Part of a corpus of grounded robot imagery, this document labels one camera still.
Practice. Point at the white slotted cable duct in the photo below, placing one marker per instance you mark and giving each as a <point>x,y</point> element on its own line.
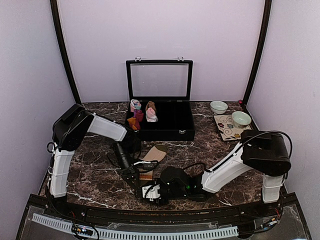
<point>122,231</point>

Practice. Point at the black glass-lid storage box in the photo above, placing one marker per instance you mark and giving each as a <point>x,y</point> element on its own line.
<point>167,83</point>

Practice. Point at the small circuit board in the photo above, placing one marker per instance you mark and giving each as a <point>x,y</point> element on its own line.
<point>81,230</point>

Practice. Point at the rolled brown sock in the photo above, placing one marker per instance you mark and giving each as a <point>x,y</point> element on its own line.
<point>151,105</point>

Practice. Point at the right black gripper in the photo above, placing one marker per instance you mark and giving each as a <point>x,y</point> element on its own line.
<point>164,202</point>

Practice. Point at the rolled purple red sock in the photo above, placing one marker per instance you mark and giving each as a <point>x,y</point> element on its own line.
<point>138,114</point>

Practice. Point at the rolled orange sock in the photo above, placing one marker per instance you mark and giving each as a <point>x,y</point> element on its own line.
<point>134,123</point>

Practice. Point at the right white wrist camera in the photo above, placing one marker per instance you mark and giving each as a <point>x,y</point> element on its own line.
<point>151,192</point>

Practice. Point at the black frame post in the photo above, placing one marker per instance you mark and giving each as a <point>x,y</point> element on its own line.
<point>258,52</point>
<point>63,50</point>

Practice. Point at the floral square plate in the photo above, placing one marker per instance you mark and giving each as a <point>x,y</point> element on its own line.
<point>227,129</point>

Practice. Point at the right black frame post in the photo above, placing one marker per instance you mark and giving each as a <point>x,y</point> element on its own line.
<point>258,52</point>

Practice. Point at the near pale green bowl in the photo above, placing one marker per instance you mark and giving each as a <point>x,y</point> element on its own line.
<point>241,119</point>

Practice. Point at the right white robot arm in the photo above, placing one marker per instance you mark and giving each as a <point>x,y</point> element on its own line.
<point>263,151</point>

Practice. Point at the rolled pink white sock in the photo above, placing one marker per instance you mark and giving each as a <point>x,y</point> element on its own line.
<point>135,105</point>

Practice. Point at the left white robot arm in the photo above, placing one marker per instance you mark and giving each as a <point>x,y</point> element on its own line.
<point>68,133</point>

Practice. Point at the striped brown beige sock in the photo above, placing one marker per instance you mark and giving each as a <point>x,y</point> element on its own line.
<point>154,156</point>

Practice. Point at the far pale green bowl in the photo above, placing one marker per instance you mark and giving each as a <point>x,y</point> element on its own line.
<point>218,107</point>

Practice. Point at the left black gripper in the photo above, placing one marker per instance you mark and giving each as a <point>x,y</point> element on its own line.
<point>126,175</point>

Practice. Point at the left black frame post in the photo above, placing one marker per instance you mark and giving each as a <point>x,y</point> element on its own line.
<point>63,50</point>

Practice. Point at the pale green bowl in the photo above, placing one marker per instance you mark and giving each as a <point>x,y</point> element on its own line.
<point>241,119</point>
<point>218,107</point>

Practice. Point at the pink patterned sock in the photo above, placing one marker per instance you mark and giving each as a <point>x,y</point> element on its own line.
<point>151,116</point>

